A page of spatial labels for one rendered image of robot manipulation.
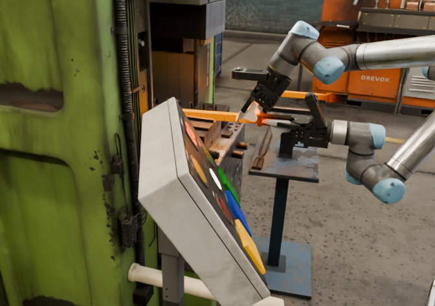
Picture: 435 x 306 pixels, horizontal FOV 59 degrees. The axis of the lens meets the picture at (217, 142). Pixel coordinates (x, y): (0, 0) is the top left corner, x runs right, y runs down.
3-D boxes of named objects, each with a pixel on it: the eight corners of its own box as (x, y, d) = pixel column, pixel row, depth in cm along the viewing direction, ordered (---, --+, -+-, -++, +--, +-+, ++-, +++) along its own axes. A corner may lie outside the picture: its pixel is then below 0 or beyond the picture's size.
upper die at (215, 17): (224, 30, 125) (225, -1, 121) (206, 40, 107) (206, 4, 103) (107, 22, 135) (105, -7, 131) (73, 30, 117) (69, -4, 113)
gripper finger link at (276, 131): (260, 138, 123) (289, 140, 122) (261, 120, 121) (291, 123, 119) (261, 134, 126) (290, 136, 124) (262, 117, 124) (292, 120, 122)
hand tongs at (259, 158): (270, 121, 222) (270, 120, 221) (278, 122, 221) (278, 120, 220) (251, 168, 169) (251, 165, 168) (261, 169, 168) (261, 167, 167)
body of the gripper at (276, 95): (267, 114, 119) (290, 83, 114) (245, 98, 120) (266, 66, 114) (271, 107, 126) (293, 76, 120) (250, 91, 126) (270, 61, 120)
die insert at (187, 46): (191, 49, 126) (191, 30, 124) (182, 53, 120) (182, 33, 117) (109, 42, 133) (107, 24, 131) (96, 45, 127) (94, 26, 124)
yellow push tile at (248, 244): (255, 244, 74) (238, 218, 70) (266, 272, 67) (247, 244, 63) (247, 249, 74) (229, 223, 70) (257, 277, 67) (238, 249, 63)
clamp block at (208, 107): (229, 121, 150) (230, 105, 147) (223, 129, 142) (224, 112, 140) (199, 117, 153) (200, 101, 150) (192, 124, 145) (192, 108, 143)
